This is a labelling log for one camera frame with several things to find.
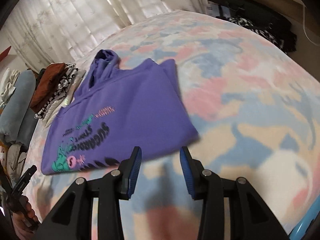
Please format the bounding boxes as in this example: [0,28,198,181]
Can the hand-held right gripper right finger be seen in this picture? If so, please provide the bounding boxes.
[179,146,292,240]

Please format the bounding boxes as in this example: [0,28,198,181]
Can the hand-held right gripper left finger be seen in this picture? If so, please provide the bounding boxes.
[40,146,142,240]

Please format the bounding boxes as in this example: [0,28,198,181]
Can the purple zip hoodie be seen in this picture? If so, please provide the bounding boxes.
[41,49,200,176]

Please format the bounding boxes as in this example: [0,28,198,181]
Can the stack of folded clothes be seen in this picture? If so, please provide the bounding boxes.
[41,70,87,128]

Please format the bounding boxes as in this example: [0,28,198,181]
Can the white bundled clothes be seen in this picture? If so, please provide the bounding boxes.
[0,69,20,108]

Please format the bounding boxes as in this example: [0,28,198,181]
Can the person's left hand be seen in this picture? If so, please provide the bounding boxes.
[12,195,38,240]

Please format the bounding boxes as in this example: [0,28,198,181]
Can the beige crumpled cloth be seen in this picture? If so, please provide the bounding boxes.
[4,144,28,183]

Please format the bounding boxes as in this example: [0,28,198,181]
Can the blue-grey rolled quilt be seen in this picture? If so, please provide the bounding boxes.
[0,70,39,145]

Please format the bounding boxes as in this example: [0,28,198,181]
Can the pastel cat-print blanket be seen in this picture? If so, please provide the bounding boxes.
[24,9,320,240]

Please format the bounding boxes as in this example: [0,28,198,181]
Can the brown folded garment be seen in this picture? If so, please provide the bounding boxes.
[30,63,66,109]

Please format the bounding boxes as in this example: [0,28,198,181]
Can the black-white patterned folded garment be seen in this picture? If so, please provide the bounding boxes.
[34,63,78,119]

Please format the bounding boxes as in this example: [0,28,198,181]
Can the black knit garment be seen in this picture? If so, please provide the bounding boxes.
[37,67,48,83]

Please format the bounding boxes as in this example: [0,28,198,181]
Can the light blue plastic stool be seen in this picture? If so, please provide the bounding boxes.
[291,205,320,240]

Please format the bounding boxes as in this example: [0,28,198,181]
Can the black-white patterned cloth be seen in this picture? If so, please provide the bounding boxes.
[226,15,298,54]

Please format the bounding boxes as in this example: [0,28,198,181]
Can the white cardboard box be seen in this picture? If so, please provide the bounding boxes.
[206,1,237,18]

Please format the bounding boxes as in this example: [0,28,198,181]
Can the white leaf-print curtain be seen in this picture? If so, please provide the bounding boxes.
[0,0,208,70]

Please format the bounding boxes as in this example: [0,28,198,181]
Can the red wall shelf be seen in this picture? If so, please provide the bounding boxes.
[0,45,12,62]

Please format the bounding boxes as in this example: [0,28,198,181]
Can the white cable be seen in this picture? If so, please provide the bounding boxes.
[301,4,320,44]

